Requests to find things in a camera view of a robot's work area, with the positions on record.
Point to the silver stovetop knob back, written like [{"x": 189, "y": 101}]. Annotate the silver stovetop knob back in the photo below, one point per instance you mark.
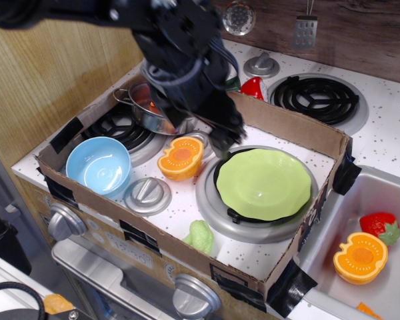
[{"x": 261, "y": 66}]

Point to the silver stovetop knob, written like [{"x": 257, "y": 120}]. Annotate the silver stovetop knob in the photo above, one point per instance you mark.
[
  {"x": 203, "y": 137},
  {"x": 261, "y": 66},
  {"x": 148, "y": 196}
]

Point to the silver stovetop knob front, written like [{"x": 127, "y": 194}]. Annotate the silver stovetop knob front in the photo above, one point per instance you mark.
[{"x": 148, "y": 196}]

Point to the brown cardboard fence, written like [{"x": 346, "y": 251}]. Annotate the brown cardboard fence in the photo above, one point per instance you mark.
[{"x": 242, "y": 271}]

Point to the orange piece in sink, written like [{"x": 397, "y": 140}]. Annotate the orange piece in sink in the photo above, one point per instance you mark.
[{"x": 364, "y": 308}]

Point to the light green plate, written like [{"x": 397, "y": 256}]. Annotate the light green plate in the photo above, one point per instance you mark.
[{"x": 263, "y": 183}]

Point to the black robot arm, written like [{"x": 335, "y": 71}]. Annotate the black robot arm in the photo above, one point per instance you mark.
[{"x": 25, "y": 14}]

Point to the black burner back right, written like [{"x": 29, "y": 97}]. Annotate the black burner back right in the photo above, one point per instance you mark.
[{"x": 326, "y": 100}]

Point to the silver oven door handle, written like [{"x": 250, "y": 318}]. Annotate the silver oven door handle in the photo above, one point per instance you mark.
[{"x": 116, "y": 290}]

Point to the orange half in sink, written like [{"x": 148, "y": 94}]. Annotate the orange half in sink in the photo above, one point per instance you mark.
[{"x": 361, "y": 258}]

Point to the red strawberry in sink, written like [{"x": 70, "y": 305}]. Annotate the red strawberry in sink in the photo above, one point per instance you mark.
[{"x": 382, "y": 225}]

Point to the orange half on stove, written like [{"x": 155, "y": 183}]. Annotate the orange half on stove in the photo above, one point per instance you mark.
[{"x": 182, "y": 159}]

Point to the silver oven knob right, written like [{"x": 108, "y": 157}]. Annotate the silver oven knob right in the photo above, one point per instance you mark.
[{"x": 193, "y": 299}]

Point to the light blue bowl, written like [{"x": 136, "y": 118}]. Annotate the light blue bowl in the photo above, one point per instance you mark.
[{"x": 102, "y": 164}]

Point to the light green toy vegetable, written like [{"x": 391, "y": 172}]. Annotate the light green toy vegetable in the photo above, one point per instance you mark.
[{"x": 200, "y": 237}]

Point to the silver stovetop knob middle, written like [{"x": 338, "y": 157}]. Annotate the silver stovetop knob middle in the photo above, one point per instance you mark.
[{"x": 203, "y": 137}]

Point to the hanging round steel strainer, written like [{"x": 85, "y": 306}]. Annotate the hanging round steel strainer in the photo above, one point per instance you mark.
[{"x": 239, "y": 18}]

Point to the black burner front left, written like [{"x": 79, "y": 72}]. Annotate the black burner front left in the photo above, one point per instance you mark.
[{"x": 118, "y": 123}]

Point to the orange object bottom left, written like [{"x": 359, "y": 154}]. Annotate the orange object bottom left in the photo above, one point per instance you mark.
[{"x": 55, "y": 303}]

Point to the silver oven knob left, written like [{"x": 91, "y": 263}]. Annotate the silver oven knob left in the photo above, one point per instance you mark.
[{"x": 64, "y": 223}]

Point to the silver oven knob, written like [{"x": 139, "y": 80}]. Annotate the silver oven knob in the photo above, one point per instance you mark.
[
  {"x": 193, "y": 299},
  {"x": 64, "y": 223}
]

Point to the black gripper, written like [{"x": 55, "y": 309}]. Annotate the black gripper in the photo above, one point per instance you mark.
[{"x": 186, "y": 65}]

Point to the small steel pot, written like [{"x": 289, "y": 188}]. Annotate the small steel pot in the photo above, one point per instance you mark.
[{"x": 145, "y": 112}]

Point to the silver sink basin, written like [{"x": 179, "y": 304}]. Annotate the silver sink basin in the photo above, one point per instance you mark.
[{"x": 333, "y": 298}]

